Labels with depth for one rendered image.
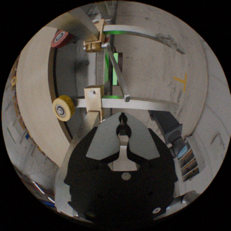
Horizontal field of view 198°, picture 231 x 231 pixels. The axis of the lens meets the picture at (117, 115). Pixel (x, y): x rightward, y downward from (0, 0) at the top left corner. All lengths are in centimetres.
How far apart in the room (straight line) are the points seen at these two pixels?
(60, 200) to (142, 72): 120
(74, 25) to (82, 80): 41
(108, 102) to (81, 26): 22
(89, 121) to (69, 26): 22
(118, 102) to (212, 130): 267
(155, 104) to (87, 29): 27
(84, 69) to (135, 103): 37
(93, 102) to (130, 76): 89
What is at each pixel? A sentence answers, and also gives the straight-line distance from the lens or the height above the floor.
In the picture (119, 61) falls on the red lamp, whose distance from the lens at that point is 37.
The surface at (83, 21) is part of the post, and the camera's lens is 15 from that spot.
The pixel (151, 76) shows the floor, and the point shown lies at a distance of 116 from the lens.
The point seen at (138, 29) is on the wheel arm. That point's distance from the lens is 26.
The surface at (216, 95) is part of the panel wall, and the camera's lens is 269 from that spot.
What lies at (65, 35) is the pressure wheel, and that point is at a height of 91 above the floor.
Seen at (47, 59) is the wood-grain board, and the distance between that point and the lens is 29.
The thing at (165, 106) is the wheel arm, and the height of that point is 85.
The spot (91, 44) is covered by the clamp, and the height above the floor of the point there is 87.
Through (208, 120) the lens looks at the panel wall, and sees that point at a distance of 274.
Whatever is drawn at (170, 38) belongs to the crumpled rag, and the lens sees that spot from 30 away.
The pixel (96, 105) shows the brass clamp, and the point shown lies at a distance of 23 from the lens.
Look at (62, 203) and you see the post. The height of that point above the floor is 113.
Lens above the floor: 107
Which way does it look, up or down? 57 degrees down
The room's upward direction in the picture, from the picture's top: 177 degrees counter-clockwise
